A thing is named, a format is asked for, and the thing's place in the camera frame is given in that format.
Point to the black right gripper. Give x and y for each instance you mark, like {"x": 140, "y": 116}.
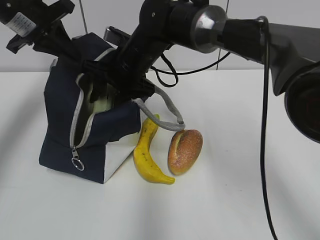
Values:
{"x": 124, "y": 69}

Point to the brown bread roll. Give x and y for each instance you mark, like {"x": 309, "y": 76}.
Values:
{"x": 184, "y": 149}

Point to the navy blue lunch bag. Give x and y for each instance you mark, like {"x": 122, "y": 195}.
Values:
{"x": 90, "y": 145}

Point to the yellow banana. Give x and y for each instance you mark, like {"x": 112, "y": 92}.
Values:
{"x": 143, "y": 161}

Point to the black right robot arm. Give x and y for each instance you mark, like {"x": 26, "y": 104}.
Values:
{"x": 290, "y": 53}

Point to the green lidded glass container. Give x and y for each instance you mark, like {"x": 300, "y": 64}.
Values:
{"x": 103, "y": 104}

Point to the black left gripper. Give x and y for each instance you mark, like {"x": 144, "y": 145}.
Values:
{"x": 38, "y": 24}

